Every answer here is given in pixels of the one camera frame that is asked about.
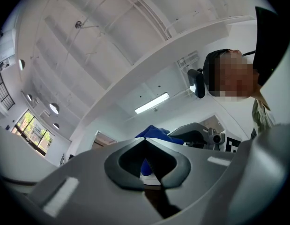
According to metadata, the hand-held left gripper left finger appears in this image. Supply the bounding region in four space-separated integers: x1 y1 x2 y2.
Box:
30 137 164 225

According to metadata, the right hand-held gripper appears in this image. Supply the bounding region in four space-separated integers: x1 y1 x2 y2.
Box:
169 122 242 154

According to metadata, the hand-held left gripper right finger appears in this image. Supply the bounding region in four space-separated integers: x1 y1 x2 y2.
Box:
144 137 240 212

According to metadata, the blue cloth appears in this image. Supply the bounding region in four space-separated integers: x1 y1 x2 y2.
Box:
134 125 184 177

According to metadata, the person's white shirt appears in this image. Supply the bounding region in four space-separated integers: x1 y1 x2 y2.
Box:
211 95 276 141

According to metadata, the long fluorescent ceiling light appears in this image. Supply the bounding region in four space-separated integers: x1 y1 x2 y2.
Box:
134 92 171 115

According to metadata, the person's head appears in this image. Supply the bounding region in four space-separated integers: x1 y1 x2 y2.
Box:
202 48 261 102

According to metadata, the large window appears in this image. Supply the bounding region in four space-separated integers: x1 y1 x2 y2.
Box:
12 108 54 154

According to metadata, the black metal grille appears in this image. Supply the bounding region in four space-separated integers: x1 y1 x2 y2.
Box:
0 62 16 110

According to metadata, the black head-worn camera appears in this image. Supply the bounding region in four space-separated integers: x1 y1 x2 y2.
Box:
187 68 206 99

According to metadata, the white wire cable tray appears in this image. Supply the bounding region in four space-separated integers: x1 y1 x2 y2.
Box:
177 51 200 74

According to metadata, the white wall air conditioner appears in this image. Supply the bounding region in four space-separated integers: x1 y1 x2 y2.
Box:
0 29 17 61

